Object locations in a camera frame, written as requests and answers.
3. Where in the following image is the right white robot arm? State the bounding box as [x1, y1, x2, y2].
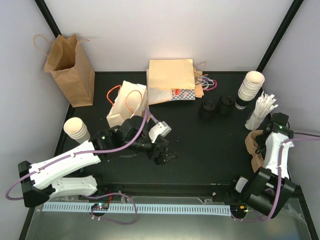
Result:
[227, 112, 296, 220]

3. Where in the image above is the left paper cup stack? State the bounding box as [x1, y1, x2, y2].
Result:
[63, 117, 91, 144]

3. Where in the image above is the right circuit board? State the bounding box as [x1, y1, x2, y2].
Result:
[230, 204, 254, 214]

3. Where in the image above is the flat brown handled bag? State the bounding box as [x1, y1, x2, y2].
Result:
[193, 61, 218, 98]

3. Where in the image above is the black lid stack left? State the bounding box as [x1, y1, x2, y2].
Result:
[198, 100, 217, 120]

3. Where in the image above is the black frame post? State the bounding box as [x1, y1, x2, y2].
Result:
[34, 0, 62, 38]
[256, 0, 304, 73]

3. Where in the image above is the black lid stack right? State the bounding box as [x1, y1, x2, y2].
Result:
[217, 95, 235, 116]

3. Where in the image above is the standing brown paper bag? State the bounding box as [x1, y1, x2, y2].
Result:
[33, 33, 95, 108]

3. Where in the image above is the black front rail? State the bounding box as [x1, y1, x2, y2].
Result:
[93, 182, 237, 200]

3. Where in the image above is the cup of wrapped straws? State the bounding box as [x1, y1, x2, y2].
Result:
[245, 92, 279, 131]

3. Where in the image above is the black lid stack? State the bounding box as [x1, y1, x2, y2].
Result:
[217, 95, 235, 116]
[198, 100, 217, 120]

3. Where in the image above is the stack of pulp carriers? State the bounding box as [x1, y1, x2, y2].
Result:
[245, 130, 264, 173]

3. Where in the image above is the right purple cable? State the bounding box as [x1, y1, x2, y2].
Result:
[259, 132, 320, 222]

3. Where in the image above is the paper cup stack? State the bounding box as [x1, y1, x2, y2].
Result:
[63, 117, 91, 144]
[235, 71, 265, 110]

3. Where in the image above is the blue checkered paper bag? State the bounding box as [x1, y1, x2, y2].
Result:
[172, 88, 196, 101]

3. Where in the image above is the flat tan paper bag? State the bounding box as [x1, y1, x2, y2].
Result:
[148, 59, 195, 90]

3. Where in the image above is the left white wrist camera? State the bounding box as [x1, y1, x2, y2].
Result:
[148, 121, 172, 143]

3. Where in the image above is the circuit board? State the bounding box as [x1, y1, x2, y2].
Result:
[230, 204, 254, 214]
[91, 203, 110, 211]

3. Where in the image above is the white printed paper bag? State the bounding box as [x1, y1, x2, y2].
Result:
[106, 81, 148, 128]

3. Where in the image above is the left black frame post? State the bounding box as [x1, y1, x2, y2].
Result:
[34, 0, 62, 38]

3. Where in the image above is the right paper cup stack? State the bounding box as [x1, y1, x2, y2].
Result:
[235, 71, 265, 110]

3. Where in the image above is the right black frame post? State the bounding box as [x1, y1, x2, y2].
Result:
[256, 0, 304, 73]

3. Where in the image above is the flat white paper bag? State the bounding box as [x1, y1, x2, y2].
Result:
[146, 69, 173, 105]

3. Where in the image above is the purple cable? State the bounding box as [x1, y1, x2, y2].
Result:
[259, 132, 320, 222]
[5, 108, 161, 201]

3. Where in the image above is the left circuit board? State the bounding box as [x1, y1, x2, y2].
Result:
[91, 203, 110, 211]

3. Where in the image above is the light blue cable duct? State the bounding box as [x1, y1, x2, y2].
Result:
[42, 202, 231, 217]

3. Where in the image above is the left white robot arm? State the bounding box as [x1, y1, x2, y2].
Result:
[17, 116, 179, 208]

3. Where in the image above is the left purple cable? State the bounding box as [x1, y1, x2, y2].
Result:
[5, 108, 161, 201]

